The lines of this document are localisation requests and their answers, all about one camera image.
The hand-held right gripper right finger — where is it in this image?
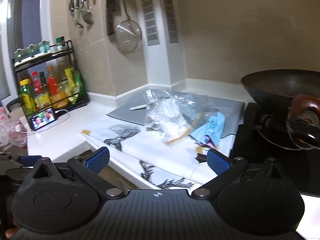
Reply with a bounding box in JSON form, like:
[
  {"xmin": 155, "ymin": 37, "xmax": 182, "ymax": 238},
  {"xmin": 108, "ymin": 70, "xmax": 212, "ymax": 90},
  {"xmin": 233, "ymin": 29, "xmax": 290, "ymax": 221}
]
[{"xmin": 190, "ymin": 148, "xmax": 294, "ymax": 200}]

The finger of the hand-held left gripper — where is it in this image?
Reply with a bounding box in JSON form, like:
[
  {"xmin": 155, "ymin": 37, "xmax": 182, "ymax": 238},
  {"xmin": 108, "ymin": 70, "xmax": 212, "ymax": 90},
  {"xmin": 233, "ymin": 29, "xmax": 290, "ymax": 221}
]
[{"xmin": 16, "ymin": 155, "xmax": 43, "ymax": 168}]

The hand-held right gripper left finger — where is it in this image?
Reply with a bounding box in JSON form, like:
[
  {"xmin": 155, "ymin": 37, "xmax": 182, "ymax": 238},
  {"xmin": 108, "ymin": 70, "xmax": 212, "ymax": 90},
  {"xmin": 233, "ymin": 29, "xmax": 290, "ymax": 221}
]
[{"xmin": 30, "ymin": 147, "xmax": 125, "ymax": 200}]

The white teal toothbrush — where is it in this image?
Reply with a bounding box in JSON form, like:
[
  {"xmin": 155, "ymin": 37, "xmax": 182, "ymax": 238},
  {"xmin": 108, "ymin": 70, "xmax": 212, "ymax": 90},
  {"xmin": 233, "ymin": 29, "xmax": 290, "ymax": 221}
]
[{"xmin": 129, "ymin": 104, "xmax": 152, "ymax": 111}]

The clear plastic bag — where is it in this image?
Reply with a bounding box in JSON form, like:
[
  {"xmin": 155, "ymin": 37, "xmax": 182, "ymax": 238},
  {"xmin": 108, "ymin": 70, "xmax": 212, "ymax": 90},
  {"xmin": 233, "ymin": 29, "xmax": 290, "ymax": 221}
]
[{"xmin": 145, "ymin": 89, "xmax": 218, "ymax": 145}]

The person's left hand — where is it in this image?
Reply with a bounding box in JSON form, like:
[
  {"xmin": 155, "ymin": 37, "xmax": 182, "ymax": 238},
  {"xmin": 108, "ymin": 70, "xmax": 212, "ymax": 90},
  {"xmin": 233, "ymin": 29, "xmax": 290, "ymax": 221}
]
[{"xmin": 4, "ymin": 219, "xmax": 18, "ymax": 239}]

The pink plastic bag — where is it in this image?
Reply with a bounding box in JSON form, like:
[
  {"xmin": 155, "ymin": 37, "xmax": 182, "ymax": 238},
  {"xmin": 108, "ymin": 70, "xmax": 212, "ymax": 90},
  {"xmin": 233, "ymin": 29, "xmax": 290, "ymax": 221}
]
[{"xmin": 0, "ymin": 117, "xmax": 28, "ymax": 148}]

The blue cloth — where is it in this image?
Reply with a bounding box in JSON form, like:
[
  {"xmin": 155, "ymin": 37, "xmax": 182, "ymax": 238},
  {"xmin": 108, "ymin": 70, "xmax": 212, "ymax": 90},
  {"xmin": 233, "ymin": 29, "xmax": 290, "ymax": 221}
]
[{"xmin": 191, "ymin": 112, "xmax": 227, "ymax": 147}]

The black smartphone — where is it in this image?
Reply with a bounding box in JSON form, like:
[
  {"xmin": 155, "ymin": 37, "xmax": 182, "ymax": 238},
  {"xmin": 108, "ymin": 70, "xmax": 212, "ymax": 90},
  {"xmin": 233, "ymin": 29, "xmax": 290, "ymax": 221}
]
[{"xmin": 29, "ymin": 107, "xmax": 59, "ymax": 132}]

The grey woven mat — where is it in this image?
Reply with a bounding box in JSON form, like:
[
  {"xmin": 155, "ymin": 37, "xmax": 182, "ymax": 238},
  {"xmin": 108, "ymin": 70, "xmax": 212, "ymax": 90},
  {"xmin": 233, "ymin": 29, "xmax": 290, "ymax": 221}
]
[{"xmin": 106, "ymin": 88, "xmax": 245, "ymax": 140}]

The white printed cloth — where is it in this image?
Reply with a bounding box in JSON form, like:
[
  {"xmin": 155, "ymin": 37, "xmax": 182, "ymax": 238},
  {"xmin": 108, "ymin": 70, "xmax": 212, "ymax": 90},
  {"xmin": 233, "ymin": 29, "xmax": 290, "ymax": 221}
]
[{"xmin": 79, "ymin": 116, "xmax": 233, "ymax": 190}]

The yellow cap green bottle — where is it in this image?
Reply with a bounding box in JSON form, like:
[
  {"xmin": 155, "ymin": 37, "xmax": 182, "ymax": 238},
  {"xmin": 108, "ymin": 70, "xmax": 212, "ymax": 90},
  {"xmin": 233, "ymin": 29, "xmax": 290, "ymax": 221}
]
[{"xmin": 19, "ymin": 79, "xmax": 37, "ymax": 115}]

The amber yellow label jar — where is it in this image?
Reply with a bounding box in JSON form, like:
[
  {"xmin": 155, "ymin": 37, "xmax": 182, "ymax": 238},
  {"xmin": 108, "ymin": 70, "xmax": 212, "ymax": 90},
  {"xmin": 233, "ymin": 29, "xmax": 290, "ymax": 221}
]
[{"xmin": 50, "ymin": 85, "xmax": 69, "ymax": 109}]

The red sauce bottle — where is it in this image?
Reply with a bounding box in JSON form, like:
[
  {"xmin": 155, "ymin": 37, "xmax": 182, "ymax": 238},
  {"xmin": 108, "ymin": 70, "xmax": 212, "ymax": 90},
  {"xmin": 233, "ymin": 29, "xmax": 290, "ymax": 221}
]
[{"xmin": 31, "ymin": 71, "xmax": 44, "ymax": 100}]

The yellow green snack packet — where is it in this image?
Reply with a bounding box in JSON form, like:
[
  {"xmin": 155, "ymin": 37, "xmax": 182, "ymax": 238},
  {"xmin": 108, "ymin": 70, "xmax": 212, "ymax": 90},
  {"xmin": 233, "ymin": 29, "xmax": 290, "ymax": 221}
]
[{"xmin": 64, "ymin": 67, "xmax": 84, "ymax": 104}]

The dark sauce bottle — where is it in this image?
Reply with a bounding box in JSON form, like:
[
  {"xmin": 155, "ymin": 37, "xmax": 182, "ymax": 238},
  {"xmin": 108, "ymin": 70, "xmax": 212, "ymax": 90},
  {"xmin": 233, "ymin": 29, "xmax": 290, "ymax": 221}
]
[{"xmin": 39, "ymin": 71, "xmax": 49, "ymax": 95}]

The orange sauce bottle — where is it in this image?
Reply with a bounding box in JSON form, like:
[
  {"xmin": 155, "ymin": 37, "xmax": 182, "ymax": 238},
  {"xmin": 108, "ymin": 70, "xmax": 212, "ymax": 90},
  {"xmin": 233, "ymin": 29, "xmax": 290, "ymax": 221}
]
[{"xmin": 46, "ymin": 66, "xmax": 60, "ymax": 95}]

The teal cap spice jar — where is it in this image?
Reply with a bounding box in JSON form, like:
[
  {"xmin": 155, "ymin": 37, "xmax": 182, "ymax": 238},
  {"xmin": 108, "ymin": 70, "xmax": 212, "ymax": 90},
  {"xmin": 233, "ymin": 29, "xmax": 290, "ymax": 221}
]
[
  {"xmin": 38, "ymin": 40, "xmax": 53, "ymax": 54},
  {"xmin": 14, "ymin": 48, "xmax": 26, "ymax": 62},
  {"xmin": 26, "ymin": 44, "xmax": 38, "ymax": 57}
]

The green cap spice jar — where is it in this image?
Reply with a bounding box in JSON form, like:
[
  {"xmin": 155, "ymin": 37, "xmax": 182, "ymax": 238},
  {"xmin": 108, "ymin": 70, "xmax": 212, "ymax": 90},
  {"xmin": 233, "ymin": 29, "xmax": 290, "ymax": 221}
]
[{"xmin": 55, "ymin": 36, "xmax": 66, "ymax": 52}]

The large metal mesh strainer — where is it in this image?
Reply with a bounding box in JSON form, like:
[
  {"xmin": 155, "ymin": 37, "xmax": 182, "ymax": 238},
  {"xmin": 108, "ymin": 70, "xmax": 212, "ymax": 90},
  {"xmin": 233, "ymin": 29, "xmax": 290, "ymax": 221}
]
[{"xmin": 114, "ymin": 0, "xmax": 143, "ymax": 53}]

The metal vent grille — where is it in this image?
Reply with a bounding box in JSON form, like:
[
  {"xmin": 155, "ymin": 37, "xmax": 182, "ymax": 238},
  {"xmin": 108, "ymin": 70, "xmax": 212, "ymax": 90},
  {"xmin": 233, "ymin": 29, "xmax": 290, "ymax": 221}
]
[
  {"xmin": 139, "ymin": 0, "xmax": 160, "ymax": 47},
  {"xmin": 161, "ymin": 0, "xmax": 180, "ymax": 44}
]

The dark kitchen cleaver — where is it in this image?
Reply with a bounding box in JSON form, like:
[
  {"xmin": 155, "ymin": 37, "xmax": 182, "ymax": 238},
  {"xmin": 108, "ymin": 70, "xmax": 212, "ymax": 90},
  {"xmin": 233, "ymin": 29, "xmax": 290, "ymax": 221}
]
[{"xmin": 105, "ymin": 0, "xmax": 118, "ymax": 36}]

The white charging cable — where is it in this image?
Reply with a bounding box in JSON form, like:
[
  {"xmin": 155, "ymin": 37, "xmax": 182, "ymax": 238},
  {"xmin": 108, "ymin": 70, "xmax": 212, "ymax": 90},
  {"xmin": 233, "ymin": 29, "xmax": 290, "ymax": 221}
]
[{"xmin": 54, "ymin": 108, "xmax": 70, "ymax": 125}]

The black wok wooden handle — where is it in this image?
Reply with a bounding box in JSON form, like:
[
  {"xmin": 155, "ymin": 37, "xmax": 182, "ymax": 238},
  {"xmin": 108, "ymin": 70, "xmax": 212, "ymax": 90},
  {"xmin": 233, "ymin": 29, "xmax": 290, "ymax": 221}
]
[{"xmin": 240, "ymin": 69, "xmax": 320, "ymax": 151}]

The black wire spice rack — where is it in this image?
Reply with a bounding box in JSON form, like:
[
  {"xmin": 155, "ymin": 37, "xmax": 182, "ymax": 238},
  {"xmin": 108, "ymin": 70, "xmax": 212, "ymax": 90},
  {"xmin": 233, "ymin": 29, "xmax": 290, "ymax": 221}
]
[{"xmin": 11, "ymin": 39, "xmax": 90, "ymax": 120}]

